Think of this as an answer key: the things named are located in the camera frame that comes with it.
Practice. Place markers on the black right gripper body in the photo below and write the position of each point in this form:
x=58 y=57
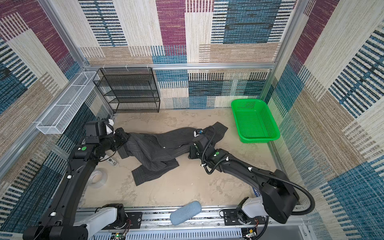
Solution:
x=194 y=153

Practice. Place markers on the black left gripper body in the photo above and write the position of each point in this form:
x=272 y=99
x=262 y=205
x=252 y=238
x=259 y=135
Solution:
x=118 y=139

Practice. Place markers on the dark pinstriped long sleeve shirt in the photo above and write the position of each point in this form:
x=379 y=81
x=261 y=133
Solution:
x=156 y=152

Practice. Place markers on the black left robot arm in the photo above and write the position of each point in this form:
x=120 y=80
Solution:
x=58 y=222

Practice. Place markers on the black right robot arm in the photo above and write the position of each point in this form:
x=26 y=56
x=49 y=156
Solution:
x=277 y=199

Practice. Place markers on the clear tape roll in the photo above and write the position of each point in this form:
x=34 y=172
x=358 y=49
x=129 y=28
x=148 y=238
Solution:
x=98 y=178

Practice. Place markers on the blue-grey fuzzy microphone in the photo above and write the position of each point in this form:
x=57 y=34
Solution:
x=185 y=213

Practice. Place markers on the green plastic basket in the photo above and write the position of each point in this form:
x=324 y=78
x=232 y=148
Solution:
x=254 y=121

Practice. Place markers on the colourful treehouse book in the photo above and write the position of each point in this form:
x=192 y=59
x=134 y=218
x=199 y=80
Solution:
x=256 y=192

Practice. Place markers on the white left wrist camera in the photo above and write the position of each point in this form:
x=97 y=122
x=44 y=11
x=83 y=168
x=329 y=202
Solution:
x=109 y=126

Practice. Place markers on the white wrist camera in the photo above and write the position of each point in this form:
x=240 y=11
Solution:
x=109 y=126
x=198 y=132

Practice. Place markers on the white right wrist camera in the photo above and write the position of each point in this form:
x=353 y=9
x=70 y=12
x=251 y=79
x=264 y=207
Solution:
x=198 y=132

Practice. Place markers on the black wire mesh shelf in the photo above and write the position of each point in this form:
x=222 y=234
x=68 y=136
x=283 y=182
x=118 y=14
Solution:
x=129 y=90

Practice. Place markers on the white wire mesh tray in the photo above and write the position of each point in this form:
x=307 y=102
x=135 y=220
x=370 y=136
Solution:
x=57 y=119

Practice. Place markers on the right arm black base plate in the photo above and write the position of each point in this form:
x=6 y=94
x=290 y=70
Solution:
x=230 y=218

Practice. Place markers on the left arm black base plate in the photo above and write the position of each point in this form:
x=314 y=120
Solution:
x=134 y=221

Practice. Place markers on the white slotted cable duct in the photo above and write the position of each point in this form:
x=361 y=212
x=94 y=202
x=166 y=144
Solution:
x=193 y=234

